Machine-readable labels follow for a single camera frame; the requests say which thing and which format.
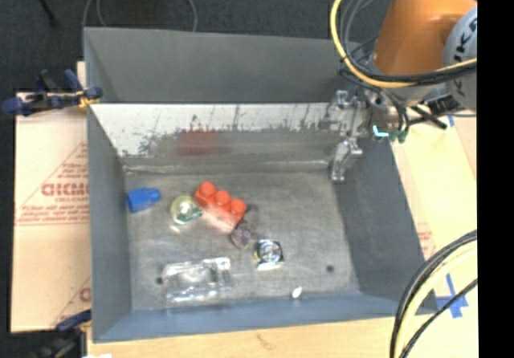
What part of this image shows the small purple toy piece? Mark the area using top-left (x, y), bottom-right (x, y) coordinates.
top-left (229, 226), bottom-right (255, 250)

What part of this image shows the clear ball with green inside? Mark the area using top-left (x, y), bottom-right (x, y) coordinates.
top-left (169, 194), bottom-right (203, 226)

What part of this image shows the blue toy block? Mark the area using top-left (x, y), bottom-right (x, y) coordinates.
top-left (125, 186), bottom-right (162, 214)

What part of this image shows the brown cardboard board red print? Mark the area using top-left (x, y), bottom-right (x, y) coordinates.
top-left (9, 90), bottom-right (478, 334)

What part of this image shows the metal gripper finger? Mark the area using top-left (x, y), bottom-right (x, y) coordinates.
top-left (329, 136), bottom-right (365, 185)
top-left (320, 89), bottom-right (360, 136)

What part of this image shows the black cylinder on white bracket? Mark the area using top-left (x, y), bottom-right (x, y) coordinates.
top-left (412, 96), bottom-right (449, 131)

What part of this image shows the clear plastic packet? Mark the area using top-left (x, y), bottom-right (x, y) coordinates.
top-left (159, 256), bottom-right (235, 306)

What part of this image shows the red toy brick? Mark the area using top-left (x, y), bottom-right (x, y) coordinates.
top-left (194, 181), bottom-right (248, 234)

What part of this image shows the silver round cap white base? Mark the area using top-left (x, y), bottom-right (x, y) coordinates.
top-left (253, 238), bottom-right (286, 271)

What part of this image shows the grey metal bin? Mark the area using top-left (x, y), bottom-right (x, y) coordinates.
top-left (82, 26), bottom-right (439, 344)

